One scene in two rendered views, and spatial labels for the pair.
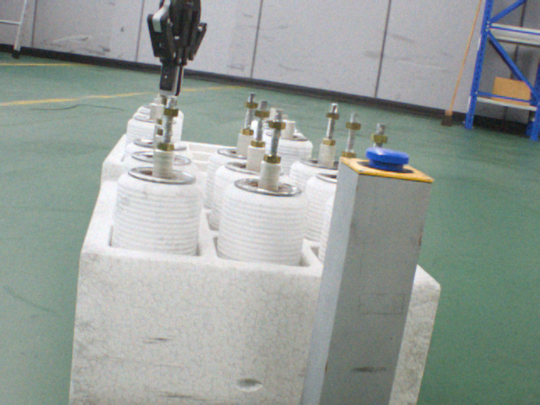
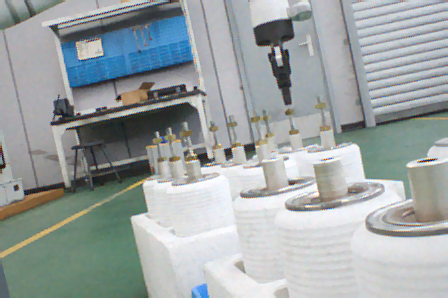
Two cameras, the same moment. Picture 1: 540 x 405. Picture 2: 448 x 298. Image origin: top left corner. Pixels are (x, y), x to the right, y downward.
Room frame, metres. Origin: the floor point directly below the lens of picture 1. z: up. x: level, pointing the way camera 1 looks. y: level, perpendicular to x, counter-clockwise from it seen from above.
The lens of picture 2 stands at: (1.88, -0.12, 0.32)
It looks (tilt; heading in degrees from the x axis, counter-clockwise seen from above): 3 degrees down; 173
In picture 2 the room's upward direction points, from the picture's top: 12 degrees counter-clockwise
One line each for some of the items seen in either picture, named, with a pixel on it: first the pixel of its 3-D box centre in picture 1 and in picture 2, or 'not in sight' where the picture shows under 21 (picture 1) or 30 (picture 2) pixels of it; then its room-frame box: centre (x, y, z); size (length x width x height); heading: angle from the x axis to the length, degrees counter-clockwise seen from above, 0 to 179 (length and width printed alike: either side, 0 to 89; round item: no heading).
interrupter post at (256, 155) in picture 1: (256, 159); (239, 156); (0.98, 0.03, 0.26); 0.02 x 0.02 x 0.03
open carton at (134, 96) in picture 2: not in sight; (136, 95); (-3.72, -0.20, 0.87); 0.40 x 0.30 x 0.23; 64
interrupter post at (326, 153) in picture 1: (326, 156); (194, 171); (1.11, -0.07, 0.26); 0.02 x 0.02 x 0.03
